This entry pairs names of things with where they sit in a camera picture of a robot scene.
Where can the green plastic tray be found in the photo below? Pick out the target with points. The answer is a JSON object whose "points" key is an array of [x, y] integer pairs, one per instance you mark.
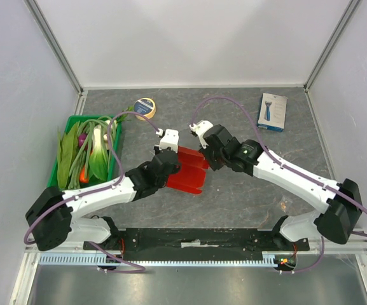
{"points": [[75, 159]]}

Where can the green long beans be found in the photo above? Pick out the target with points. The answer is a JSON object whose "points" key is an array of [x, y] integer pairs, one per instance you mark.
{"points": [[81, 159]]}

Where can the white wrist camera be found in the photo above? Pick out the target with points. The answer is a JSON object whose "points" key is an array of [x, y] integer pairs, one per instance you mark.
{"points": [[199, 129], [169, 139]]}

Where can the purple onion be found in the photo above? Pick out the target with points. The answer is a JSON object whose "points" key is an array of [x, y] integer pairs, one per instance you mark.
{"points": [[81, 139]]}

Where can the green leafy vegetables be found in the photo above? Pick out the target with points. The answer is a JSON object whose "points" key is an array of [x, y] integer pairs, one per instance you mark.
{"points": [[67, 145]]}

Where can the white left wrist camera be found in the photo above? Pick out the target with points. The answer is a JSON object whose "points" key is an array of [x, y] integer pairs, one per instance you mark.
{"points": [[169, 139]]}

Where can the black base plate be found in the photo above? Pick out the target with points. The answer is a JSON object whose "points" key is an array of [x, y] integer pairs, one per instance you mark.
{"points": [[199, 244]]}

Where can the red paper box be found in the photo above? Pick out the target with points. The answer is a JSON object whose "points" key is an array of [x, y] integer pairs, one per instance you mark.
{"points": [[191, 177]]}

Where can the masking tape roll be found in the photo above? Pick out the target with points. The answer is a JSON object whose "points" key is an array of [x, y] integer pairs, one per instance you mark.
{"points": [[145, 107]]}

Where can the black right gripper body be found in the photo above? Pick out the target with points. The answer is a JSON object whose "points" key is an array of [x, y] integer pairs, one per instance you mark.
{"points": [[210, 147]]}

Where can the razor package box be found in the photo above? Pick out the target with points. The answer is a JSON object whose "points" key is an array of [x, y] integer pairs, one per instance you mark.
{"points": [[272, 112]]}

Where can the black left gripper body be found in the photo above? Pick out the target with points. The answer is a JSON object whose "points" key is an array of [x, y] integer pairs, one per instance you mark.
{"points": [[163, 182]]}

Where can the bok choy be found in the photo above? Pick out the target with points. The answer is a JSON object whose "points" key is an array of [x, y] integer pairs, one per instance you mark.
{"points": [[98, 160]]}

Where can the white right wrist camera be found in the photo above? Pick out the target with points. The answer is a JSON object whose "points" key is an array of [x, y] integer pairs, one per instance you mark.
{"points": [[199, 129]]}

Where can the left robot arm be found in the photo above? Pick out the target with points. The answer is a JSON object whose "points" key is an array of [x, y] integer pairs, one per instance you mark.
{"points": [[58, 216]]}

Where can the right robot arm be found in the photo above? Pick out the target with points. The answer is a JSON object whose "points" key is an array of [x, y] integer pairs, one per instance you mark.
{"points": [[335, 205]]}

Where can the orange carrot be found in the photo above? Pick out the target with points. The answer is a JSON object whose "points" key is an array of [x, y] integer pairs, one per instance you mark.
{"points": [[84, 176]]}

